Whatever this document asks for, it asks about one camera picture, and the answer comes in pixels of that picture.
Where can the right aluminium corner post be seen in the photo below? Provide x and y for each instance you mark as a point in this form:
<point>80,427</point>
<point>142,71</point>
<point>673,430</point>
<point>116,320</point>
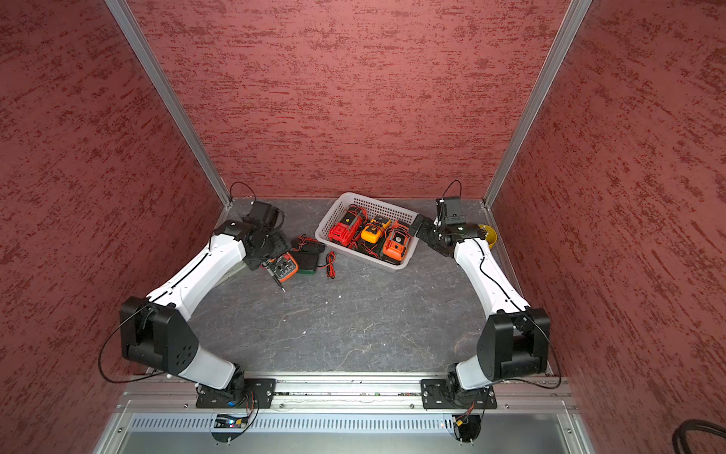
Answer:
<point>565,36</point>

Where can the yellow pen cup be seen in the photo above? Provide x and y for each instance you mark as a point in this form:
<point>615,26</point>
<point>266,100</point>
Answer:
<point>489,235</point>

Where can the orange multimeter with probes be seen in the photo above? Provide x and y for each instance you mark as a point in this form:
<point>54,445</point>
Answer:
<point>396,243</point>

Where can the yellow multimeter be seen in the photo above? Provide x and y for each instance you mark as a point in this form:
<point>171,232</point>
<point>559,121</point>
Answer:
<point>375,229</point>

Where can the bright red multimeter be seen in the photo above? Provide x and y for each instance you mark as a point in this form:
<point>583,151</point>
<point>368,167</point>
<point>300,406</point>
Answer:
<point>347,228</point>

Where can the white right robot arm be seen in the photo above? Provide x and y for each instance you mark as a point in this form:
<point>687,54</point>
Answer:
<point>514,342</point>

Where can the left aluminium corner post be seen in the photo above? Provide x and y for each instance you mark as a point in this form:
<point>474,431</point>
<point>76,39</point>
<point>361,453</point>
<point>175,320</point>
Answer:
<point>122,13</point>

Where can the orange grey multimeter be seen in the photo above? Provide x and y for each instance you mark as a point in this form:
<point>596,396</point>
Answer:
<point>281,268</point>

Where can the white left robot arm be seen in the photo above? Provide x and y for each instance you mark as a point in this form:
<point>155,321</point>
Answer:
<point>154,330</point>

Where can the aluminium corner post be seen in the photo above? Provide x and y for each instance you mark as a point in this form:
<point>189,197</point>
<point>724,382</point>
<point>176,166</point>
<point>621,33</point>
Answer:
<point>565,36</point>
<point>122,13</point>

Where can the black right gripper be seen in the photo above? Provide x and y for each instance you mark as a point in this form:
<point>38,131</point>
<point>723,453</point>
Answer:
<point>427,223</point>

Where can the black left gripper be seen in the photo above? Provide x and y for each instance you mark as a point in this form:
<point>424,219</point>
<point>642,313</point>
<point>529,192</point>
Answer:
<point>283,245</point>

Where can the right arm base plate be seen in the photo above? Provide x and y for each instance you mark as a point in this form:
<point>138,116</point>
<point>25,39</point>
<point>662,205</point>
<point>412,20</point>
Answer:
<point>446,394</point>

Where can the green black multimeter face down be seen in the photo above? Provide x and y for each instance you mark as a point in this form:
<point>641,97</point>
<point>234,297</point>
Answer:
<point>308,263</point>

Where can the white plastic basket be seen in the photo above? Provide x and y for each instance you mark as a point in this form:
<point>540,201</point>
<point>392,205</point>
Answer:
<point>358,249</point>

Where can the aluminium front rail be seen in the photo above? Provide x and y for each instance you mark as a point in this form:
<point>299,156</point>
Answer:
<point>349,393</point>

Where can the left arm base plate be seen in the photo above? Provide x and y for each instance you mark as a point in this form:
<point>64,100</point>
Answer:
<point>243,393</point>

